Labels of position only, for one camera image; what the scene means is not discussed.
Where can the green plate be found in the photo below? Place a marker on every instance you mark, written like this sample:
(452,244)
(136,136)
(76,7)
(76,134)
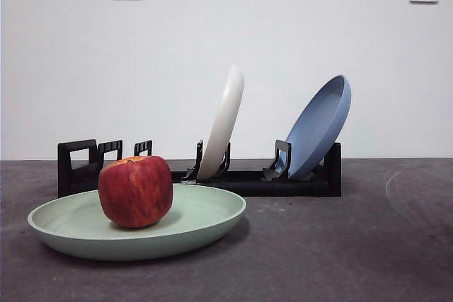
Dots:
(198,210)

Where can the red apple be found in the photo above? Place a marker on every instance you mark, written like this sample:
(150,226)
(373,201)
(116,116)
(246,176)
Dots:
(135,192)

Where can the white plate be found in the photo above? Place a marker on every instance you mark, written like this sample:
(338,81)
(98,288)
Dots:
(226,121)

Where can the blue plate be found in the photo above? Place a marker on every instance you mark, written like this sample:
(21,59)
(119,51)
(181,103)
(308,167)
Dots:
(314,132)

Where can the black plate rack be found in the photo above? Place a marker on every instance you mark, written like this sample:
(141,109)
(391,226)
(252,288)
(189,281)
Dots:
(301,189)

